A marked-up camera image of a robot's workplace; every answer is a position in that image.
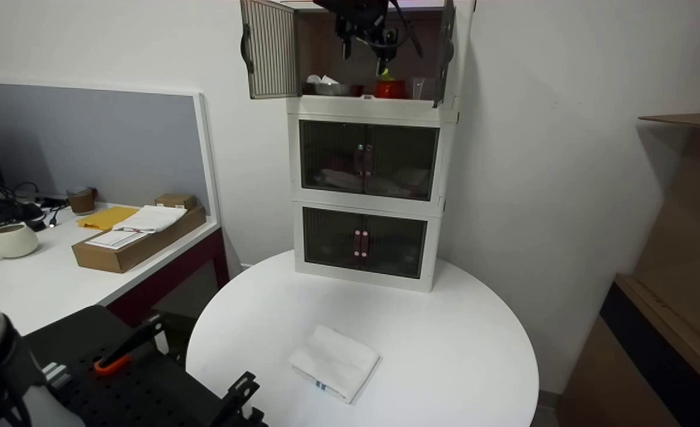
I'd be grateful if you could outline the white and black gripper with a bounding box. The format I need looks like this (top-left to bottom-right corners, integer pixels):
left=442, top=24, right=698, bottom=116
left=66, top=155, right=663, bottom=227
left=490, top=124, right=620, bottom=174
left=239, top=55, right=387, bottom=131
left=314, top=0, right=400, bottom=74

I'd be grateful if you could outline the red cup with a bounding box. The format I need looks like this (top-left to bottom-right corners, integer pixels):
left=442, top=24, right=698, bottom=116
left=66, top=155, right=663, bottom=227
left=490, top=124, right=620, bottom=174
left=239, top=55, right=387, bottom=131
left=375, top=79, right=406, bottom=99

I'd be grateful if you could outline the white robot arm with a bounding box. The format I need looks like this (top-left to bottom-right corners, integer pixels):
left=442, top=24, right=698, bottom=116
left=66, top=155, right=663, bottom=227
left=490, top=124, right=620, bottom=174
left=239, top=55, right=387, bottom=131
left=0, top=306, right=265, bottom=427

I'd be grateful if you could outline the green object in cup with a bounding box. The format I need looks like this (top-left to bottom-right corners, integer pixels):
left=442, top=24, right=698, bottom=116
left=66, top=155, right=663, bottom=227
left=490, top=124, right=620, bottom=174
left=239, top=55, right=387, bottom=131
left=378, top=68, right=399, bottom=81

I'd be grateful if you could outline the white three-tier cabinet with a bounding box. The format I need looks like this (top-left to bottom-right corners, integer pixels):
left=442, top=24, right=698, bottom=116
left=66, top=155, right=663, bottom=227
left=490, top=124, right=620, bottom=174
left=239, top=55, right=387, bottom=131
left=239, top=0, right=476, bottom=292

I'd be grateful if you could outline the white partition panel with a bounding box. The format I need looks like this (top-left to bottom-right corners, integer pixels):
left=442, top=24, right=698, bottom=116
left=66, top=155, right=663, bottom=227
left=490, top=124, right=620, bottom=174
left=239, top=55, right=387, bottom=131
left=0, top=84, right=219, bottom=215

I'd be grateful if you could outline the open flat cardboard box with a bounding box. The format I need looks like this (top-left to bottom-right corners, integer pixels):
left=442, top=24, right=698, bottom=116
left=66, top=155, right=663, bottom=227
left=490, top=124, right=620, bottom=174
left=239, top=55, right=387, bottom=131
left=70, top=195, right=206, bottom=272

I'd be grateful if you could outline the yellow envelope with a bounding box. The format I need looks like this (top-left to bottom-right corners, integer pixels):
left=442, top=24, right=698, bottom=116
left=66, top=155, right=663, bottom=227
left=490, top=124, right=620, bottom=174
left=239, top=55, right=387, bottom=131
left=78, top=207, right=136, bottom=231

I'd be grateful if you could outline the white folded cloth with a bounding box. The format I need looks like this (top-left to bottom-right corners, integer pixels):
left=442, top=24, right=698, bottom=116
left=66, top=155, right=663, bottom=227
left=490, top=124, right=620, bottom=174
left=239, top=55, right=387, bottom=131
left=290, top=326, right=379, bottom=404

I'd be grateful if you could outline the white bowl device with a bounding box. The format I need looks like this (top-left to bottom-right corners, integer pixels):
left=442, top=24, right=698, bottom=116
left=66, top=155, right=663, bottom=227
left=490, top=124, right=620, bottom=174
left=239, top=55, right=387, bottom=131
left=0, top=224, right=41, bottom=258

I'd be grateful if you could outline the white desk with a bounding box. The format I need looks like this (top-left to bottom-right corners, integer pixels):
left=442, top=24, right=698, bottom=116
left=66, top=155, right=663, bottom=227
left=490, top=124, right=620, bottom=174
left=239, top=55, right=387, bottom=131
left=0, top=208, right=228, bottom=334

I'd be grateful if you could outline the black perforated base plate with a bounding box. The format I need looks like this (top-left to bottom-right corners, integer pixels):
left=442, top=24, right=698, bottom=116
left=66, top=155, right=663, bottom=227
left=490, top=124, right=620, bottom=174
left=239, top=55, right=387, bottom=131
left=25, top=306, right=234, bottom=427

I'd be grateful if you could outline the black clamp with orange handle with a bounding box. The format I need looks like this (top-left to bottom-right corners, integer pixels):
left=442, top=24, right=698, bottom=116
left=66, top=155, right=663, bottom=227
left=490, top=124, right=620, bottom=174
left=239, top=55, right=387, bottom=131
left=93, top=315, right=168, bottom=377

